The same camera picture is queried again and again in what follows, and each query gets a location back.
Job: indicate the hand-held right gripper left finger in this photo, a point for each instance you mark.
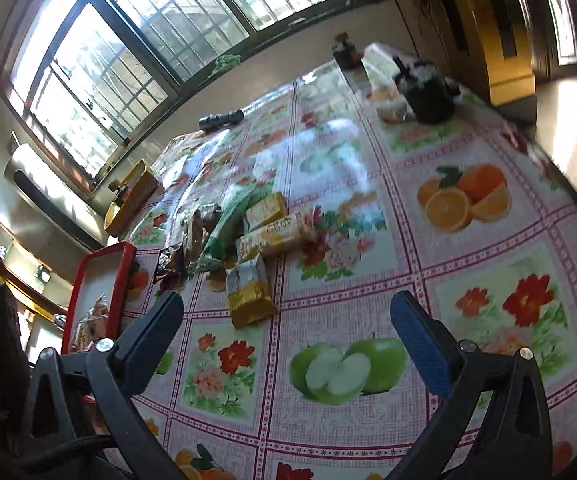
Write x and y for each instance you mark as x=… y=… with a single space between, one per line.
x=151 y=330

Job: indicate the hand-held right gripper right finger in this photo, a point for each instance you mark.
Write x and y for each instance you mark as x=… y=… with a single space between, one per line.
x=418 y=340

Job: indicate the clear bag of brown biscuits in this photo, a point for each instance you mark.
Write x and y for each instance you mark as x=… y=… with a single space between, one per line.
x=96 y=320

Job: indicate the dark snack packet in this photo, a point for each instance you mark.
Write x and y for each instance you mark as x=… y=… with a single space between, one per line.
x=173 y=262

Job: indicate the red tray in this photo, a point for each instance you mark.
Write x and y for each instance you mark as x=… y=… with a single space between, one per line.
x=96 y=275

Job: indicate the yellow white snack packet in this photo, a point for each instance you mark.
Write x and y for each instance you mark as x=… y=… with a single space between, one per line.
x=251 y=295

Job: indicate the brown snack packet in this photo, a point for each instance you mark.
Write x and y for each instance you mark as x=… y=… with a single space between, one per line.
x=201 y=225

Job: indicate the green snack packet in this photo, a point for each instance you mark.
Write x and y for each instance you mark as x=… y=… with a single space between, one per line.
x=228 y=230

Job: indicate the long yellow cream snack packet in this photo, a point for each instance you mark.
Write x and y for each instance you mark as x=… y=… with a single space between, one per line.
x=273 y=237

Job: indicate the printed floral tablecloth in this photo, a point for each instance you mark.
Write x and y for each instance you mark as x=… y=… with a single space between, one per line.
x=368 y=310

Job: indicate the yellow woven basket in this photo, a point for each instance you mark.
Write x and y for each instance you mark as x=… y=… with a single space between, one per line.
x=136 y=200

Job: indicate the small jar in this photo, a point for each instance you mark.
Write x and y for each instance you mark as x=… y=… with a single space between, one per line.
x=121 y=191

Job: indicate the wooden shelf unit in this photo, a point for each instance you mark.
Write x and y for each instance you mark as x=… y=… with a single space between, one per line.
x=18 y=260

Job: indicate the white standing air conditioner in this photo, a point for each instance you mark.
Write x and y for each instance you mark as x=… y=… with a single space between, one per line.
x=63 y=195

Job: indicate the black flashlight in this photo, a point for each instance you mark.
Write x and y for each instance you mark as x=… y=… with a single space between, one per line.
x=221 y=120

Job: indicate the black cup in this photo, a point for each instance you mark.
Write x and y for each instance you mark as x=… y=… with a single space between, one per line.
x=428 y=100

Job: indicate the clear plastic bag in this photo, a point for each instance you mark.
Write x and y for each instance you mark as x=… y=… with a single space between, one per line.
x=381 y=75

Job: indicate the green cloth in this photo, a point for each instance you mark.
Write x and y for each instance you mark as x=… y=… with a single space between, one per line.
x=226 y=62

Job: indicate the black jar with cork stopper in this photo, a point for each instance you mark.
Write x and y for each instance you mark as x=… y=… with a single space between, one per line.
x=347 y=55

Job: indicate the barred window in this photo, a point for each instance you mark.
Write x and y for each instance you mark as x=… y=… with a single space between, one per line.
x=133 y=35

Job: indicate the golden wooden door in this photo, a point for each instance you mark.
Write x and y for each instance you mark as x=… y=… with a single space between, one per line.
x=488 y=35

